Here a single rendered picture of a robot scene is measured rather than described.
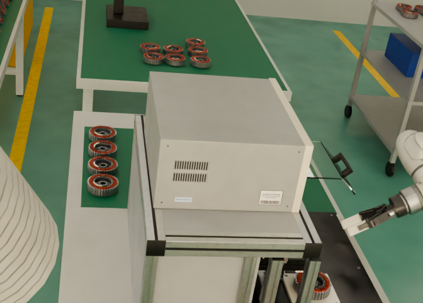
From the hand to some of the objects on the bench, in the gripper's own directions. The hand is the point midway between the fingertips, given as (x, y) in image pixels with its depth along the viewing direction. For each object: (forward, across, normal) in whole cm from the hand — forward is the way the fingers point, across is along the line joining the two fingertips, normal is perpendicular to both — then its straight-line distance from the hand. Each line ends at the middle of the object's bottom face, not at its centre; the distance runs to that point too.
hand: (347, 227), depth 227 cm
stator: (+19, -23, -8) cm, 31 cm away
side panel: (+56, -49, -2) cm, 74 cm away
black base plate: (+22, -12, -4) cm, 25 cm away
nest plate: (+20, -23, -9) cm, 32 cm away
